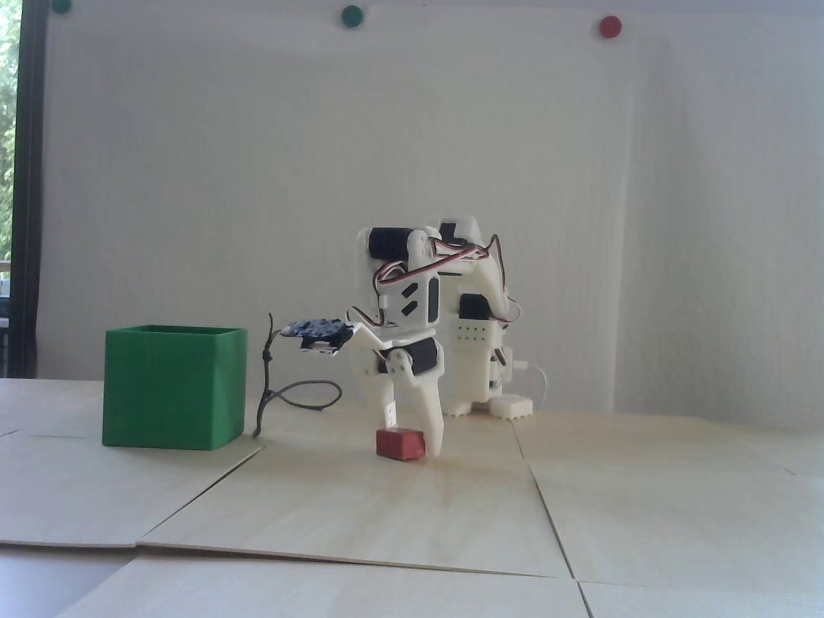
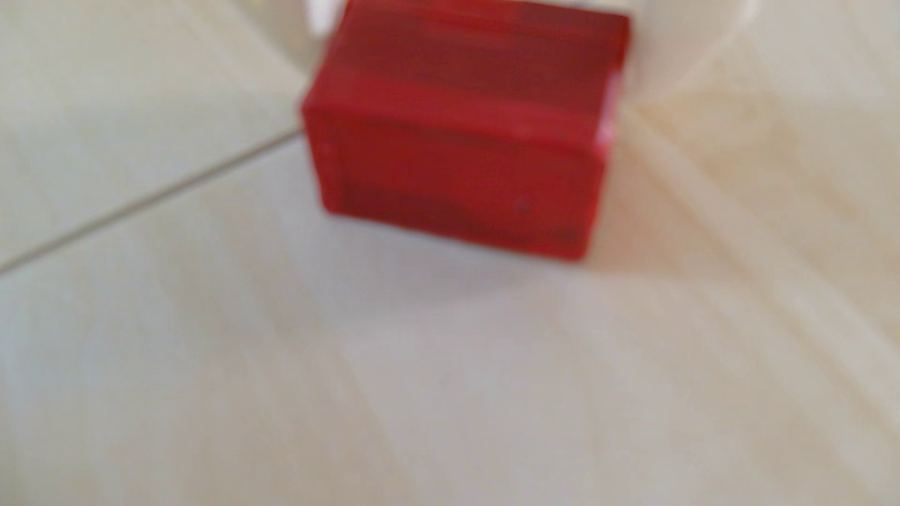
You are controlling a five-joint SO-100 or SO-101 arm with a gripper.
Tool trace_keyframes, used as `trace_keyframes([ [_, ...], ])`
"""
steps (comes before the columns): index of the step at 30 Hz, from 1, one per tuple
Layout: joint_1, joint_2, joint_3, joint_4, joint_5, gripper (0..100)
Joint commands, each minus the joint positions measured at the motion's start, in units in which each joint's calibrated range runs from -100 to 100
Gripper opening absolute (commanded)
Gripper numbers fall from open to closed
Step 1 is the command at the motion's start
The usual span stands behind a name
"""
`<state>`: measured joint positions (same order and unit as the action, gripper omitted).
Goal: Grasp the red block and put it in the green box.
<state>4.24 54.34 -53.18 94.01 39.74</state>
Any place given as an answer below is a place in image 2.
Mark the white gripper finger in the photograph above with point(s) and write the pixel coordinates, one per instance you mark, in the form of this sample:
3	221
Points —
325	14
682	42

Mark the red block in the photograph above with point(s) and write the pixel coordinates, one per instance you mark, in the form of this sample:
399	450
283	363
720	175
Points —
464	133

